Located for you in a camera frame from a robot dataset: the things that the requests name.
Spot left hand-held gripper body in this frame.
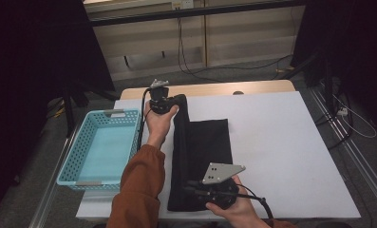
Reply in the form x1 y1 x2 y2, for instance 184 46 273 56
148 79 175 115

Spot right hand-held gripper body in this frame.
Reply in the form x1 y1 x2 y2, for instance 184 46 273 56
194 162 247 210

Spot black sleeveless vest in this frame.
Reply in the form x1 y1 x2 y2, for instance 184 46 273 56
166 93 234 213

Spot light blue plastic basket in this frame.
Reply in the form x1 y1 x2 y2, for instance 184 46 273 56
56 108 144 192

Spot person's left hand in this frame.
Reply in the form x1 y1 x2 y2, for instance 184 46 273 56
143 101 179 150

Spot person's right hand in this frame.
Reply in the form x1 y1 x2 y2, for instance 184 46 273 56
205 175 273 228

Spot white table cover board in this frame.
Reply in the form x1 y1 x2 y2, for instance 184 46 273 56
75 90 362 221

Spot black metal bar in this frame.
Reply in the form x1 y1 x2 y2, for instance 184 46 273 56
89 0 306 28

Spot beige cabinet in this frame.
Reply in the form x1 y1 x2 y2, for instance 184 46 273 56
83 0 306 82

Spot black stand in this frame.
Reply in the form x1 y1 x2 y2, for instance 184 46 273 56
61 80 121 139
275 51 336 112

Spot black curtain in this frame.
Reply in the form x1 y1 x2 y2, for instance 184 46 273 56
292 0 377 134
0 0 116 219

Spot left hand-held gripper black cable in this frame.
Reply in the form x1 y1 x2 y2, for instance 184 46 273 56
138 88 153 150

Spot hand-held gripper black cable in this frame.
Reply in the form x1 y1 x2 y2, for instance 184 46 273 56
138 88 153 150
220 184 274 220

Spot right hand-held gripper black cable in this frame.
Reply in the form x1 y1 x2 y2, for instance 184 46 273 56
220 184 274 220

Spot black hanging cable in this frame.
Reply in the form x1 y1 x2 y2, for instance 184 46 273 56
176 17 294 84

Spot white wall socket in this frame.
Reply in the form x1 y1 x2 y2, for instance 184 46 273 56
171 0 195 10

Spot black floor cables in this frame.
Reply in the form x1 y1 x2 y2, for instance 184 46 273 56
313 91 355 150

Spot white cable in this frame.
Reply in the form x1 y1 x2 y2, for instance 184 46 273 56
331 93 377 140

